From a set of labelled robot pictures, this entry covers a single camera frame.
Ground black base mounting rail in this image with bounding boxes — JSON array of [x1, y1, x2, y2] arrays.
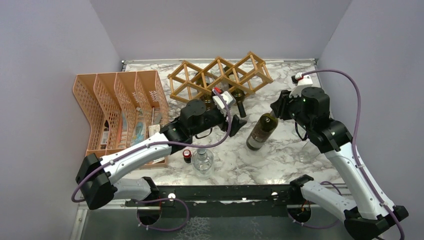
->
[[125, 184, 312, 224]]

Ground wooden lattice wine rack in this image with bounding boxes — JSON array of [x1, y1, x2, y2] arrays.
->
[[167, 51, 274, 103]]

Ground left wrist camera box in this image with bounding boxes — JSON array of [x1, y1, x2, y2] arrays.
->
[[212, 88, 236, 110]]

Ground green wine bottle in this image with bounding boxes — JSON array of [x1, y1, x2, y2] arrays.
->
[[246, 111, 279, 151], [223, 66, 247, 118], [195, 72, 215, 111]]

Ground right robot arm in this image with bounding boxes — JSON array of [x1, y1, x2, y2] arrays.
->
[[270, 86, 409, 240]]

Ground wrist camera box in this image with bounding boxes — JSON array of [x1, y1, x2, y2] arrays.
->
[[212, 88, 236, 110], [289, 72, 313, 98]]

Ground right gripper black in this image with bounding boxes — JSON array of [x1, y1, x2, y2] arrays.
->
[[271, 88, 314, 131]]

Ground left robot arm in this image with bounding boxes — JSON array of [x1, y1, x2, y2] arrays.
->
[[71, 99, 247, 210]]

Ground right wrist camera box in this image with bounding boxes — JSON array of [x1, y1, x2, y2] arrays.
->
[[289, 72, 313, 98]]

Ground white card box in organizer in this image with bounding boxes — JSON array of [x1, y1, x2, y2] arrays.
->
[[148, 124, 161, 137]]

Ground small red capped jar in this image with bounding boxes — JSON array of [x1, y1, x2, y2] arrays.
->
[[182, 149, 192, 164]]

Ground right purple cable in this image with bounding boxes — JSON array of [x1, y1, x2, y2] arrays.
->
[[299, 68, 406, 240]]

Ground round clear glass decanter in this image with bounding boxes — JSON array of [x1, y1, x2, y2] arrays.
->
[[191, 148, 215, 179]]

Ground peach plastic file organizer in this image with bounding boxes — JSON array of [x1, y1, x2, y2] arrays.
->
[[72, 70, 169, 158]]

